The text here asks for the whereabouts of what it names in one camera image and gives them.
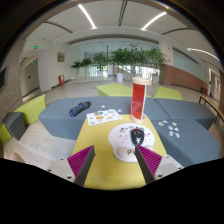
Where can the group of potted plants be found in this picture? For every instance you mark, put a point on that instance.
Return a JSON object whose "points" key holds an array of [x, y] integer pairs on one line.
{"points": [[123, 58]]}

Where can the wooden bench with dark frame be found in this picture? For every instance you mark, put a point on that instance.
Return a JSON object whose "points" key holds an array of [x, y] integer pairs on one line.
{"points": [[213, 105]]}

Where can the lime green bench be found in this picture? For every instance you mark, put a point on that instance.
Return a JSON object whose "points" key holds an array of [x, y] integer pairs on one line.
{"points": [[113, 90], [168, 93], [31, 110]]}

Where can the round white printed mouse pad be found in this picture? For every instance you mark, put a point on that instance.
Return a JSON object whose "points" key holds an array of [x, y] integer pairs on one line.
{"points": [[121, 140]]}

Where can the grey cube seat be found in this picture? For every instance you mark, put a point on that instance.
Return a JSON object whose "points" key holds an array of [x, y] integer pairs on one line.
{"points": [[14, 125]]}

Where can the brown wall plaque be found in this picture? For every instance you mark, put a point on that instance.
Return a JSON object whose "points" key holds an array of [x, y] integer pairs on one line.
{"points": [[61, 57]]}

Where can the red fire extinguisher box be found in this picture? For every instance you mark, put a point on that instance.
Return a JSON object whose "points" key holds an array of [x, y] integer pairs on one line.
{"points": [[61, 80]]}

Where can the long grey upholstered bench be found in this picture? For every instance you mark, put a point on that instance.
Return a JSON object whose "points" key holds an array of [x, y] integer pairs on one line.
{"points": [[56, 120]]}

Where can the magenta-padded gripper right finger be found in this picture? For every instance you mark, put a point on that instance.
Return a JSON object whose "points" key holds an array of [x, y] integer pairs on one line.
{"points": [[155, 163]]}

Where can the group of ceiling light strips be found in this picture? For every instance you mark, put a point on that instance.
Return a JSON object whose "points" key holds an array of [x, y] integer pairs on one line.
{"points": [[87, 16]]}

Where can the green exit sign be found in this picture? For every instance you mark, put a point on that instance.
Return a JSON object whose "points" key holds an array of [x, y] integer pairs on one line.
{"points": [[35, 47]]}

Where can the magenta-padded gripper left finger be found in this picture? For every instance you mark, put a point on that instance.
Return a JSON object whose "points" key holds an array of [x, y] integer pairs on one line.
{"points": [[75, 163]]}

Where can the small printed sticker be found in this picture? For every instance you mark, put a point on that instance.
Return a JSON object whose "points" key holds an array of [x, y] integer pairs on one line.
{"points": [[170, 127], [165, 121], [176, 129], [171, 133], [174, 124], [160, 123], [119, 110], [177, 135], [103, 106]]}

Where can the red translucent cylinder wooden ends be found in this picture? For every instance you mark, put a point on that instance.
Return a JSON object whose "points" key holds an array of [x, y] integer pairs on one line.
{"points": [[138, 100]]}

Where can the folded blue umbrella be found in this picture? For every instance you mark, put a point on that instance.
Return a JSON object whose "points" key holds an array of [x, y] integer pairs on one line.
{"points": [[79, 109]]}

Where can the black wall screen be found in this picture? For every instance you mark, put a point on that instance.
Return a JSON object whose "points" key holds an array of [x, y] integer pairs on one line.
{"points": [[2, 78]]}

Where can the white printed sticker sheet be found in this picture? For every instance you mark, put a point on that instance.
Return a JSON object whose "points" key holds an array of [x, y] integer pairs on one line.
{"points": [[103, 117]]}

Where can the black computer mouse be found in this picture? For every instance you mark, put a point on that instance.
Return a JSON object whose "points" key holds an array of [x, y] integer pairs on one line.
{"points": [[137, 136]]}

